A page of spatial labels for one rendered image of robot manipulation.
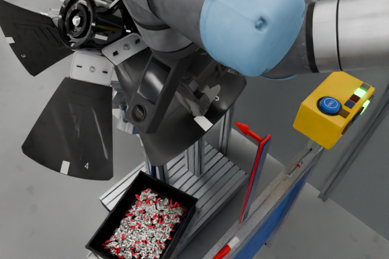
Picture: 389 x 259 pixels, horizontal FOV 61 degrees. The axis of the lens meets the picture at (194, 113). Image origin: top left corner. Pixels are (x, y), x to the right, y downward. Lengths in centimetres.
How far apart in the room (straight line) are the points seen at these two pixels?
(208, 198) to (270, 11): 151
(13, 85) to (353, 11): 239
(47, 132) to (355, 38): 68
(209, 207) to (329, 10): 142
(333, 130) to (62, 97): 60
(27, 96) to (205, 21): 225
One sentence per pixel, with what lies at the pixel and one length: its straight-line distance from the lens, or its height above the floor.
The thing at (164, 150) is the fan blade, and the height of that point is 114.
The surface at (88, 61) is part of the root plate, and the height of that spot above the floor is 113.
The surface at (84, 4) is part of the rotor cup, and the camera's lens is 73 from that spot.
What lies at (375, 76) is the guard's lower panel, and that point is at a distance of 127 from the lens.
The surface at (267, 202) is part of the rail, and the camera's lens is 87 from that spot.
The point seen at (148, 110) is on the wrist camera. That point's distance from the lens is 43.
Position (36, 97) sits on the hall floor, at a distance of 242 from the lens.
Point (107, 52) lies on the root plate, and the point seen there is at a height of 118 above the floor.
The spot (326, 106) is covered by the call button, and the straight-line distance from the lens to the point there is 77.
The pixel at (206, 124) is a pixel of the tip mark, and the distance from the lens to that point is 57.
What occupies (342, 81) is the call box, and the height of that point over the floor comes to 107.
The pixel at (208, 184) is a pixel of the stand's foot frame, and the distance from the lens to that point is 174.
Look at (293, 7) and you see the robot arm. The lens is 25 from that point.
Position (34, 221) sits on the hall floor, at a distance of 191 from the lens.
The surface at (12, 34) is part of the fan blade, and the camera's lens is 102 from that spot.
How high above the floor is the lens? 162
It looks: 51 degrees down
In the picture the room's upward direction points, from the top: straight up
